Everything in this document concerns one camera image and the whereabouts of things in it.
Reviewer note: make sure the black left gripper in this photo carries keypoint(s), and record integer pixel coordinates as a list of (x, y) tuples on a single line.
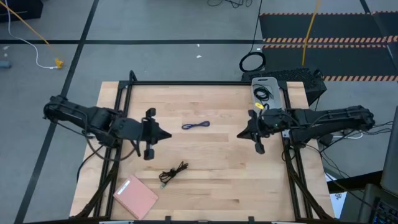
[(150, 132)]

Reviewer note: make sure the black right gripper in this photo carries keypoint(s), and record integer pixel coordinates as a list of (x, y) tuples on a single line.
[(269, 124)]

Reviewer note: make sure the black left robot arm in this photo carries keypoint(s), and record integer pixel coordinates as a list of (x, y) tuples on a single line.
[(93, 118)]

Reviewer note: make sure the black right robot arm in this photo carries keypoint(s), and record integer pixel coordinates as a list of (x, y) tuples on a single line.
[(335, 119)]

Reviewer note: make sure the yellow gripper tag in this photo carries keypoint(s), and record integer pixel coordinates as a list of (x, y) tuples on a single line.
[(259, 105)]

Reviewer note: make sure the white plastic bin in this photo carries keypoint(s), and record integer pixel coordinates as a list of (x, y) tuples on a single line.
[(277, 93)]

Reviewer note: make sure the pink notebook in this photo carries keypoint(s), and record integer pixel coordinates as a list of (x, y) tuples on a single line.
[(136, 197)]

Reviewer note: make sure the black perforated box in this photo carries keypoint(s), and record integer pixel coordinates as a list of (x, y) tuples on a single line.
[(298, 74)]

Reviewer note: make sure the black power adapter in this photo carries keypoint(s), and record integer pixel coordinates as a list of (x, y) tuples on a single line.
[(326, 140)]

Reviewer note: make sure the white paper sheet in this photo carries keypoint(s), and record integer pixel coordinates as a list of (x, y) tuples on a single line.
[(337, 199)]

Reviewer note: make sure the yellow plug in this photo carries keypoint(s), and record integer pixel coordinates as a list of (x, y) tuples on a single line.
[(59, 63)]

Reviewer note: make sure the black hazard-striped floor mat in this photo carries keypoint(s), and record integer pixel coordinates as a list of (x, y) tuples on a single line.
[(342, 28)]

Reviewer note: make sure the grey monitor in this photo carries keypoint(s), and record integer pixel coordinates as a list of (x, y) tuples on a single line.
[(391, 155)]

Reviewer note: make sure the black keyboard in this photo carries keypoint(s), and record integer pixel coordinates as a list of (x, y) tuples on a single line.
[(387, 214)]

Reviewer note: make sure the small grey block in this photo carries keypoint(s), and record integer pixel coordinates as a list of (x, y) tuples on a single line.
[(4, 64)]

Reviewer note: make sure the black cabinet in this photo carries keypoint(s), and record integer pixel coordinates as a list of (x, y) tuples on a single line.
[(21, 9)]

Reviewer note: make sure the black aluminium table frame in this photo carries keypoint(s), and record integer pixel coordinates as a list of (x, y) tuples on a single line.
[(202, 83)]

